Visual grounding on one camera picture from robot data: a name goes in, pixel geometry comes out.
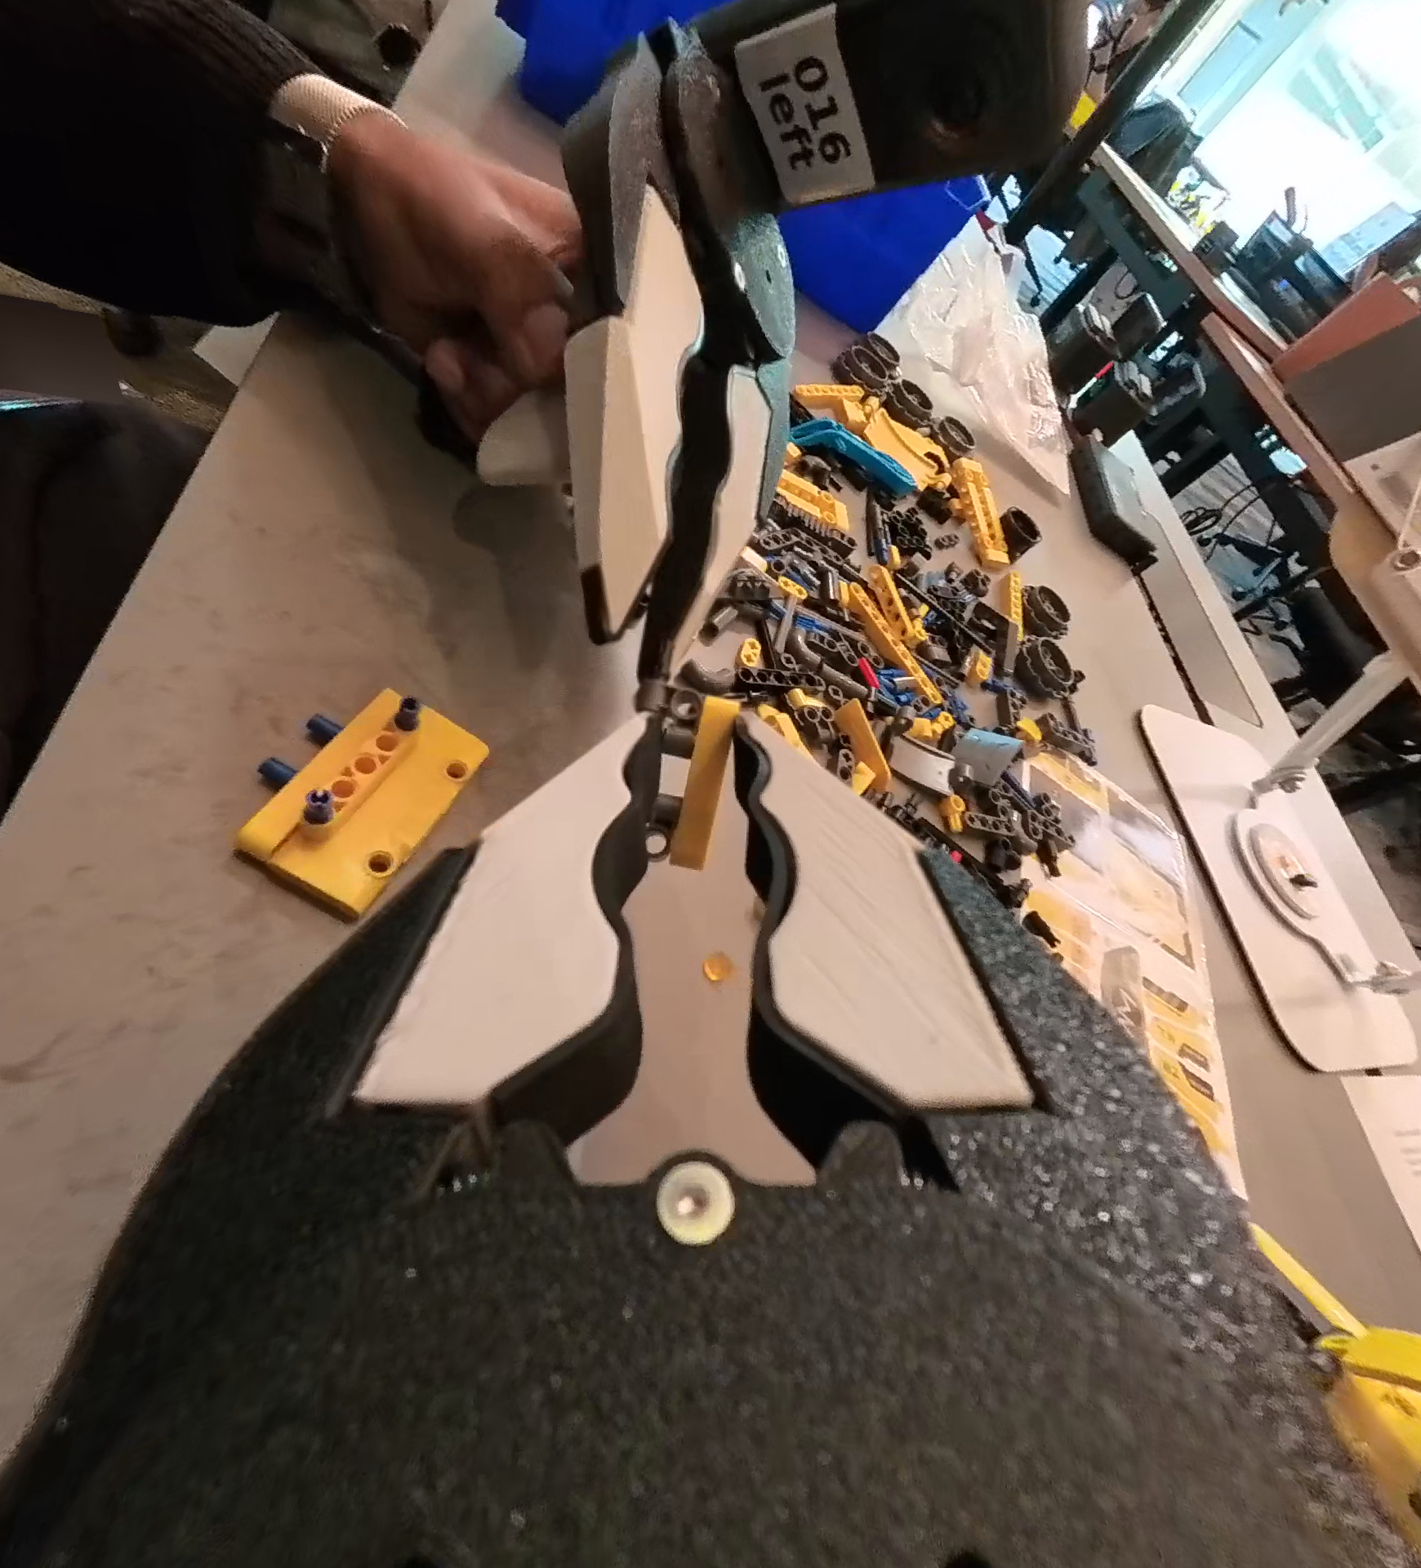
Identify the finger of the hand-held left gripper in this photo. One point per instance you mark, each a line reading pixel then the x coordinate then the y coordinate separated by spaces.
pixel 759 466
pixel 630 430

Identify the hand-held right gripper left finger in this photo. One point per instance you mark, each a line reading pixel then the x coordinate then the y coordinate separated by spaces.
pixel 502 968

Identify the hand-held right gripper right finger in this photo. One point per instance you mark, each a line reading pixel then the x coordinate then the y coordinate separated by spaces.
pixel 893 968

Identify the pile of building block pieces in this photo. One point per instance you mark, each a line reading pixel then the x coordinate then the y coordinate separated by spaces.
pixel 906 613

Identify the grey connector piece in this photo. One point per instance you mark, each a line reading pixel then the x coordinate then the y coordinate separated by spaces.
pixel 667 704

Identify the short yellow beam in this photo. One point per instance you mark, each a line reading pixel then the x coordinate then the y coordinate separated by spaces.
pixel 703 785

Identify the person's left hand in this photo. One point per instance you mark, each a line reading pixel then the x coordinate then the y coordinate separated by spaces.
pixel 453 258

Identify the teal curved panel piece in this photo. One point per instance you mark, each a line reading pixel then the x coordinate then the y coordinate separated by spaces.
pixel 857 454

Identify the blue bin with square tag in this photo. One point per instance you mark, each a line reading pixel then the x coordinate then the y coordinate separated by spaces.
pixel 882 258

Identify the amber round stud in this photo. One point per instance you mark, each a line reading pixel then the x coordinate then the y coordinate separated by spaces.
pixel 717 968

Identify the yellow plate with blue pins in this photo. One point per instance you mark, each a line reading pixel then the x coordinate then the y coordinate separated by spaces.
pixel 366 809

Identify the yellow and grey sticker sheet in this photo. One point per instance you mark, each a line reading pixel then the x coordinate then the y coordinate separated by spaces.
pixel 1139 932

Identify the clear plastic bags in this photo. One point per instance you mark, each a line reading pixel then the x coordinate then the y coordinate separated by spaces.
pixel 992 356

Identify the black desktop equipment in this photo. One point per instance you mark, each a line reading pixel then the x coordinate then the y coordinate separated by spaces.
pixel 1101 356

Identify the background office desk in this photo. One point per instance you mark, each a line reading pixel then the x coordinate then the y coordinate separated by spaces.
pixel 1200 282

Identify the black power adapter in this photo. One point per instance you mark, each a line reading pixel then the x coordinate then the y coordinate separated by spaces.
pixel 1114 503

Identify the silver mesh watch band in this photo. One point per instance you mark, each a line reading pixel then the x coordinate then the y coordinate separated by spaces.
pixel 330 117

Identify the white book stand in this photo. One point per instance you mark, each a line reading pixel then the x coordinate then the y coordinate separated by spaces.
pixel 1358 1017

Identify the person's dark pants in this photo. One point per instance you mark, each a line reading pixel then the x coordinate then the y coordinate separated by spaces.
pixel 36 673

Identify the yellow grey toy robot model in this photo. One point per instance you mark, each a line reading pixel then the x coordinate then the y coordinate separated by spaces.
pixel 1383 1397

